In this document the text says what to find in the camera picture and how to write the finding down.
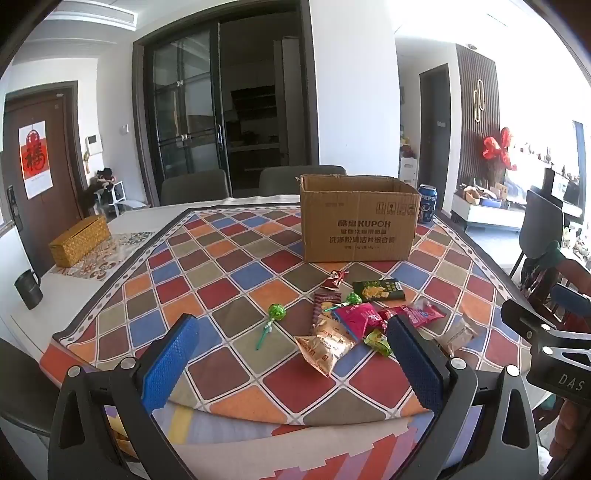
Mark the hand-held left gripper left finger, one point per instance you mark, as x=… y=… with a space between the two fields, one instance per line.
x=171 y=360

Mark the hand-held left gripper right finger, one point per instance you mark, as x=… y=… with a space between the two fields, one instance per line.
x=415 y=364

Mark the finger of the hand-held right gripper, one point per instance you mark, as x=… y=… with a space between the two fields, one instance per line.
x=572 y=300
x=524 y=318

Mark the pink snack packet blue edge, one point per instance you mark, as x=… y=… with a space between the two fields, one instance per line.
x=360 y=321

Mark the tan snack packet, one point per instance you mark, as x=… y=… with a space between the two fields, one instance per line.
x=323 y=348

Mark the red foil candy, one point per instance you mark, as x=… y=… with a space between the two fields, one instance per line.
x=334 y=279

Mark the brown cardboard box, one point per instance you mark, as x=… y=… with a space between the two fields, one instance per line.
x=360 y=230

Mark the person's right hand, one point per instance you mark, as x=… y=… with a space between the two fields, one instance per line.
x=575 y=424

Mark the small green snack packet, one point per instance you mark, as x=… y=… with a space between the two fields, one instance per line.
x=377 y=342

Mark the beige snack packet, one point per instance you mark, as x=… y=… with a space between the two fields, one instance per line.
x=455 y=334

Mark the dark pink snack packet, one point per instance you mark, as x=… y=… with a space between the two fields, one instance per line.
x=422 y=314

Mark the dark armchair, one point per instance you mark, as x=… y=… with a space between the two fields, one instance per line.
x=540 y=226

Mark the green and black snack packet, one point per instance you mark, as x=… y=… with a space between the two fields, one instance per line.
x=378 y=290

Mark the green lollipop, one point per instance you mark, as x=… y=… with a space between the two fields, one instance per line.
x=277 y=314
x=353 y=299

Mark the red striped snack packet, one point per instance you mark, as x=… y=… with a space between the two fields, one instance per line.
x=323 y=305

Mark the white low cabinet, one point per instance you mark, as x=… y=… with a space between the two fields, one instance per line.
x=489 y=212

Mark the patterned placemat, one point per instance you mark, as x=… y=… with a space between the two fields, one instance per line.
x=131 y=244

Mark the pastel patterned cloth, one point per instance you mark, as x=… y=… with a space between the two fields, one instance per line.
x=277 y=443

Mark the blue soda can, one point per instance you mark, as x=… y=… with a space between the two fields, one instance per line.
x=427 y=205

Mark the yellow woven tissue box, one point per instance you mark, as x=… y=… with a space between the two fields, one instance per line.
x=78 y=240

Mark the dark grey chair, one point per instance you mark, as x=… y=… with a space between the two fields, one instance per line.
x=18 y=383

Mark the black mug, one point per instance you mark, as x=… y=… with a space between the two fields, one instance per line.
x=28 y=290

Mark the red flower decoration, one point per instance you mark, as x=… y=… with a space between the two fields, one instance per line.
x=498 y=147

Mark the grey dining chair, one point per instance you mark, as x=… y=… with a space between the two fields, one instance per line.
x=194 y=187
x=286 y=180

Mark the white storage shelf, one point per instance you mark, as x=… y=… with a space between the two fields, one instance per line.
x=408 y=170

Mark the black plush toy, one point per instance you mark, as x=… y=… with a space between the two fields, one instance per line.
x=99 y=184

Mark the dark interior door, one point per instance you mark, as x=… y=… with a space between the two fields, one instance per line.
x=434 y=124

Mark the white intercom panel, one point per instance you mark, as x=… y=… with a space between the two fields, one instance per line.
x=95 y=143

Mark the brown entrance door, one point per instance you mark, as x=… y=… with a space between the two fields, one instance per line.
x=55 y=152

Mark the red and white door poster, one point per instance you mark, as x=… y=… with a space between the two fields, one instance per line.
x=34 y=159

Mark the black sliding glass door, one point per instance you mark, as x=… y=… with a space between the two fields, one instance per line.
x=194 y=110

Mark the dark slatted wall panel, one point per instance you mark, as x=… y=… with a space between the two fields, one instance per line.
x=489 y=74

